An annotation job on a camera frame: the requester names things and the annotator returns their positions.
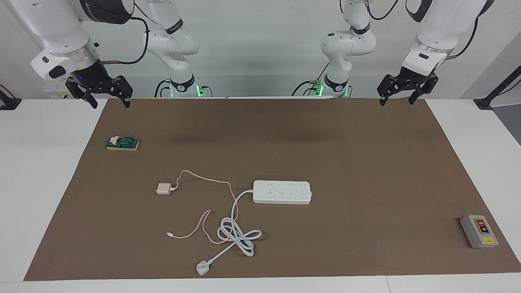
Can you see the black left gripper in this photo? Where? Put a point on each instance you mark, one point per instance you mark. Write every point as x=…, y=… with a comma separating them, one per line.
x=413, y=81

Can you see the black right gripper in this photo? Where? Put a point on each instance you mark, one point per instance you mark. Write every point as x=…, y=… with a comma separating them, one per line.
x=97, y=81

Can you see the pink charger adapter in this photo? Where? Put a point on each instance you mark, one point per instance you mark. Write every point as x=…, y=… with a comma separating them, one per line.
x=164, y=189

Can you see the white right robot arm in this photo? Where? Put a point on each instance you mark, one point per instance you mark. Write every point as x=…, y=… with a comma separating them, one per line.
x=61, y=24

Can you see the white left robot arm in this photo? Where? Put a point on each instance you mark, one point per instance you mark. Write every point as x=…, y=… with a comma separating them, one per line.
x=443, y=24

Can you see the white power strip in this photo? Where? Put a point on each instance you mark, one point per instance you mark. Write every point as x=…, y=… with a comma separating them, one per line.
x=281, y=192

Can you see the black angled stand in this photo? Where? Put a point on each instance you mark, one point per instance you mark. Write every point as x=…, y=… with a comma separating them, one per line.
x=484, y=102

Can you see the brown table mat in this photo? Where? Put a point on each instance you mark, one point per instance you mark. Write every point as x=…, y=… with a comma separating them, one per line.
x=325, y=244

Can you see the white wall socket box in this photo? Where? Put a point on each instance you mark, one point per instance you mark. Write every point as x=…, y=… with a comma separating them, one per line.
x=57, y=95

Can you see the green knife switch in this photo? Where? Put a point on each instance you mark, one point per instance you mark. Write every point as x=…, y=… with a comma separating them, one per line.
x=122, y=143

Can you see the grey push-button switch box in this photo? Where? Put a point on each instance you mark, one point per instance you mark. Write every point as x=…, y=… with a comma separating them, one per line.
x=479, y=232

